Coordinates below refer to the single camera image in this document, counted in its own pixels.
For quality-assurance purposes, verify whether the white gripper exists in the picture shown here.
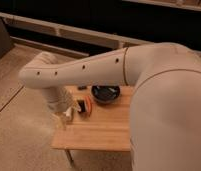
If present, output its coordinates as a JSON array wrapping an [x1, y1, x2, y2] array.
[[52, 104, 74, 124]]

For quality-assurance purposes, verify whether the orange and black eraser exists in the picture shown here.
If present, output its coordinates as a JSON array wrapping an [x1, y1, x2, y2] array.
[[77, 96, 92, 117]]

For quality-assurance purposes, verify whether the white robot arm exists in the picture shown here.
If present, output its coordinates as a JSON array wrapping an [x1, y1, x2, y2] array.
[[19, 48, 134, 126]]

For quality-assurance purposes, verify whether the small black object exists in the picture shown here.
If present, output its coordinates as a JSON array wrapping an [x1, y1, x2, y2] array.
[[77, 86, 87, 90]]

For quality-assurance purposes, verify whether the wooden table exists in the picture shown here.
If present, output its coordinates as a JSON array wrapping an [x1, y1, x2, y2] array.
[[52, 86, 133, 151]]

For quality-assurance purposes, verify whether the metal table leg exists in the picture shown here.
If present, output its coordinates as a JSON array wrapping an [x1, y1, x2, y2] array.
[[65, 150, 74, 164]]

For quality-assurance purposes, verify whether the black bowl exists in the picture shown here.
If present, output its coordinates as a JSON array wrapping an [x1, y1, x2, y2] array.
[[91, 86, 120, 104]]

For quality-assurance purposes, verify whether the dark cabinet at left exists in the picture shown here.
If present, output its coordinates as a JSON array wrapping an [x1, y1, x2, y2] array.
[[0, 18, 14, 59]]

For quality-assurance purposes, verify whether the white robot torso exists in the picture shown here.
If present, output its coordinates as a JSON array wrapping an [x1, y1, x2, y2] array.
[[125, 43, 201, 171]]

